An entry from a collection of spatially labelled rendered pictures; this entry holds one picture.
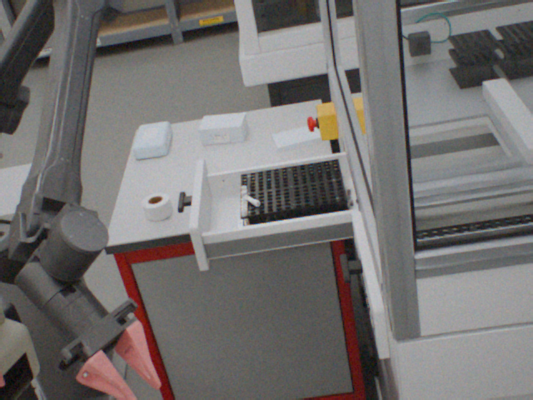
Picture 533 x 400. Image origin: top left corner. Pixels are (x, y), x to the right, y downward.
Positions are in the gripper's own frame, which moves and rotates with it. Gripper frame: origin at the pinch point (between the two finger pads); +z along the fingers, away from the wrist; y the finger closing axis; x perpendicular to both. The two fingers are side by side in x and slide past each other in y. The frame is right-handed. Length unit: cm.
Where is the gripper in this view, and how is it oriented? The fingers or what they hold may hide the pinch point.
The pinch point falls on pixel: (143, 392)
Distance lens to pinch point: 89.0
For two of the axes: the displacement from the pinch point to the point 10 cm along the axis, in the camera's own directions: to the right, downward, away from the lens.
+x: -3.7, 4.9, 7.9
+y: 6.4, -4.9, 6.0
